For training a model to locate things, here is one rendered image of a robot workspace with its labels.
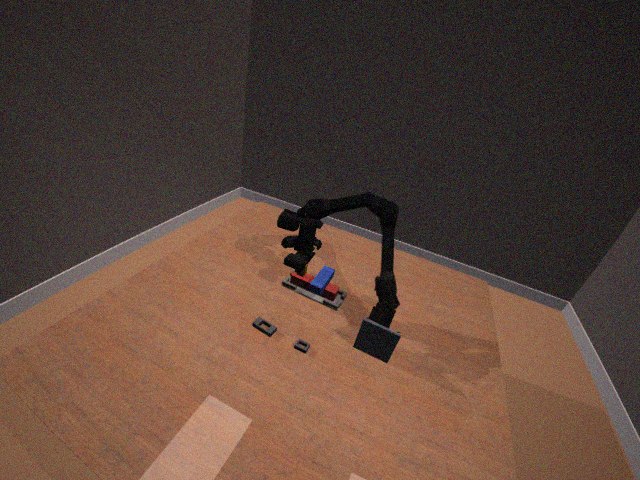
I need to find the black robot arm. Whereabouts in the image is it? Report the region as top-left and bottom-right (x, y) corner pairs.
(277, 192), (400, 329)

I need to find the yellow rectangular block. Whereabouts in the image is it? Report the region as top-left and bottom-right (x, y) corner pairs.
(295, 264), (308, 277)

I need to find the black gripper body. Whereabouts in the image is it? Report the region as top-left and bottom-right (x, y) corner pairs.
(284, 234), (322, 270)

